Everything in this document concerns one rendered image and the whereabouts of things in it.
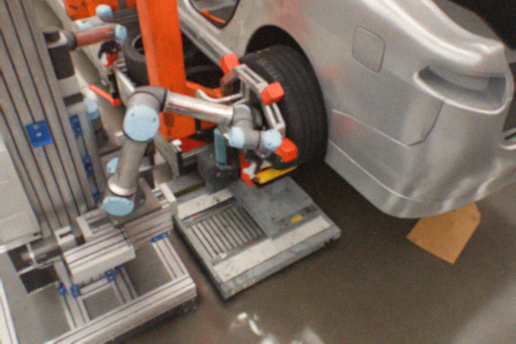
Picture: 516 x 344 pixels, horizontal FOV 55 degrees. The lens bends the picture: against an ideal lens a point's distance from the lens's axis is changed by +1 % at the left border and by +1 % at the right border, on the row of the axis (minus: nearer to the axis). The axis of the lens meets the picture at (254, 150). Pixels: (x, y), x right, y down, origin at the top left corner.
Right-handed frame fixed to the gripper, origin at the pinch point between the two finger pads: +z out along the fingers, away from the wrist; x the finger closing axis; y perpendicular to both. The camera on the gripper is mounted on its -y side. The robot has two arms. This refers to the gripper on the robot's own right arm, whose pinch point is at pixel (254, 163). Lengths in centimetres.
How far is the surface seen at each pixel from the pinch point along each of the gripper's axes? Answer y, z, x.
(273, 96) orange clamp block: -2.9, -0.3, -34.2
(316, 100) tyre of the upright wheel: -26.1, 5.7, -41.5
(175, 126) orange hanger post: 35, 77, -35
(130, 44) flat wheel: 82, 165, -125
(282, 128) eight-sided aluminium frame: -12.8, 11.5, -24.6
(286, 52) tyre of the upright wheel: -7, 11, -65
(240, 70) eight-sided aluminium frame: 12, 18, -52
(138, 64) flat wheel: 71, 152, -103
